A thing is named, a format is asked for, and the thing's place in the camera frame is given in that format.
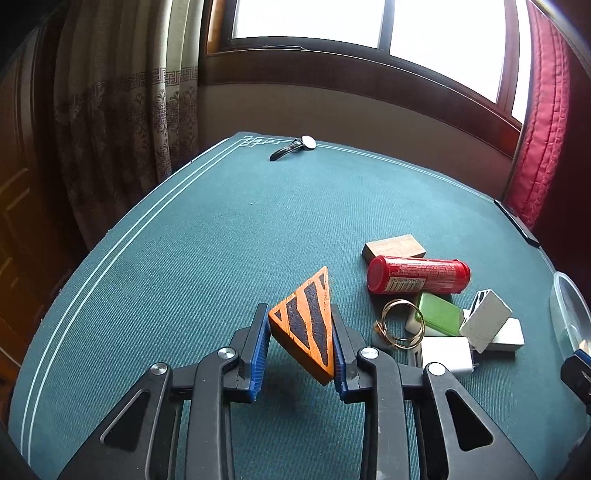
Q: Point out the white rectangular tube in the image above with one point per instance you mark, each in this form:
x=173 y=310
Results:
x=487 y=321

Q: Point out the clear plastic container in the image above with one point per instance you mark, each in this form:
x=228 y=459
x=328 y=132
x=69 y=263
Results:
x=565 y=304

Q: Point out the brown wooden block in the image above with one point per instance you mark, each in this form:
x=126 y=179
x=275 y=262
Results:
x=395 y=247

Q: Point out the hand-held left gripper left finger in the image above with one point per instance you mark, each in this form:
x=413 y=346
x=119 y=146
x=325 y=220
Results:
x=261 y=350

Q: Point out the red quilted curtain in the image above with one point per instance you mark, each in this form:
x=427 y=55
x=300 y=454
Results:
x=549 y=115

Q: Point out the wooden framed window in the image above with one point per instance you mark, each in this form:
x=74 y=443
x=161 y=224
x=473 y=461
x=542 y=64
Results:
x=351 y=55

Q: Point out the black flat device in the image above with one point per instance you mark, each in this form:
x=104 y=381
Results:
x=517 y=221

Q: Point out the orange black-striped triangular block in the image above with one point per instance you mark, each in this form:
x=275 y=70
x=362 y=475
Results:
x=307 y=318

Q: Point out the brown wooden door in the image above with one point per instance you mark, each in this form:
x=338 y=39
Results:
x=23 y=221

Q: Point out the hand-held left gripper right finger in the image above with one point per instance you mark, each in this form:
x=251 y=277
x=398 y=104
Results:
x=339 y=360

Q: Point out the beige patterned curtain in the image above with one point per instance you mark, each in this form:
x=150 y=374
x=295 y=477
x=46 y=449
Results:
x=124 y=101

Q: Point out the small white block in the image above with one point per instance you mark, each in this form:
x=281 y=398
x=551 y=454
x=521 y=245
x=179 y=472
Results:
x=413 y=321

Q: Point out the green rectangular block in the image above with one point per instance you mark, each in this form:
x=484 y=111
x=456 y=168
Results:
x=438 y=314

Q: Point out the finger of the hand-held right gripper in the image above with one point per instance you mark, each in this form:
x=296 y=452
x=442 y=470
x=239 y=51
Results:
x=577 y=374

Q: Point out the red cylindrical can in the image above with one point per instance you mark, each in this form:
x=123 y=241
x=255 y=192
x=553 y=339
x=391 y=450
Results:
x=415 y=274

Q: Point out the small white box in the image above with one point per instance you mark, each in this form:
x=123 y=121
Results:
x=510 y=339

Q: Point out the white charger adapter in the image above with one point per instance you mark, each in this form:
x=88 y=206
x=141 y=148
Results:
x=445 y=355

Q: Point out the green table cloth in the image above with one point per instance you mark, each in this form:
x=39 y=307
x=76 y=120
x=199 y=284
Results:
x=207 y=240

